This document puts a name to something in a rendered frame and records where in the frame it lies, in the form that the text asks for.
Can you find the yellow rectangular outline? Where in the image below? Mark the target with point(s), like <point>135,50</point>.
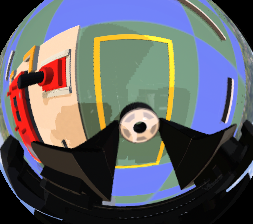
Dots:
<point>96,61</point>

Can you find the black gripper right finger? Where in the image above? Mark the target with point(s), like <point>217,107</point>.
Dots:
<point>189,150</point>

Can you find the small white wheel with black tyre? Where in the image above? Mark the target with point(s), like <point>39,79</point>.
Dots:
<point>141,132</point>

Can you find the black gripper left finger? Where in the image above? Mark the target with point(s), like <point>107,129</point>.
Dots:
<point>93,161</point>

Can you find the white rectangular bar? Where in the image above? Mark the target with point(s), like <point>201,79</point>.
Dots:
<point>203,15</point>

